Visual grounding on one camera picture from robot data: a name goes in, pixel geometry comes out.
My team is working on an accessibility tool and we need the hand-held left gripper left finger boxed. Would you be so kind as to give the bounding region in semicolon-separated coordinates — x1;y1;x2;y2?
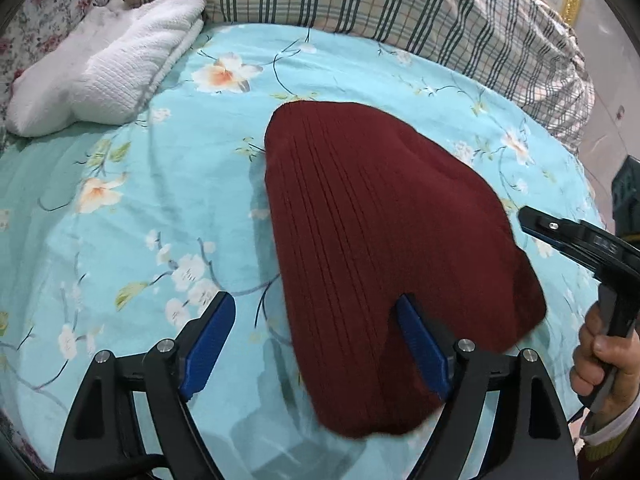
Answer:
52;291;237;480

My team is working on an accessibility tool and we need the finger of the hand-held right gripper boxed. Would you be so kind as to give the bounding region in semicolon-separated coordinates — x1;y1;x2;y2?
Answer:
517;205;596;243
536;237;598;270

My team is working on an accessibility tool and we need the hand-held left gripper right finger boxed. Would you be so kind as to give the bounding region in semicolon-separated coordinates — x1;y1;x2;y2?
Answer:
395;294;581;480

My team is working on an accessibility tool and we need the dark red knit sweater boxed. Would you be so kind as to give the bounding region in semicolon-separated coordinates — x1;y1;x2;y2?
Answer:
262;100;548;439

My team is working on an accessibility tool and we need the person's right forearm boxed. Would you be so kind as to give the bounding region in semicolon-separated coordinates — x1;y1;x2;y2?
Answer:
575;395;640;480

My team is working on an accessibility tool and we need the person's right hand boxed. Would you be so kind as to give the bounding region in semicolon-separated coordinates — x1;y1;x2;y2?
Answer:
571;302;640;422

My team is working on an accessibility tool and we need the dark green crate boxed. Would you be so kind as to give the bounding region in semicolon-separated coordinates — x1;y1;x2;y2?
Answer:
611;157;640;239

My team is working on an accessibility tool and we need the teal floral bed sheet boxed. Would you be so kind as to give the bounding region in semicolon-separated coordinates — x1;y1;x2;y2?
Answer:
0;22;603;480

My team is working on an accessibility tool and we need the plaid checked pillow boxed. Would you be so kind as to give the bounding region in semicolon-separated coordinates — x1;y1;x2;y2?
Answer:
110;0;597;152

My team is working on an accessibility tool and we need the white folded towel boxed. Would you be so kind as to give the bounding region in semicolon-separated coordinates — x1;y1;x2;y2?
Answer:
7;0;207;137

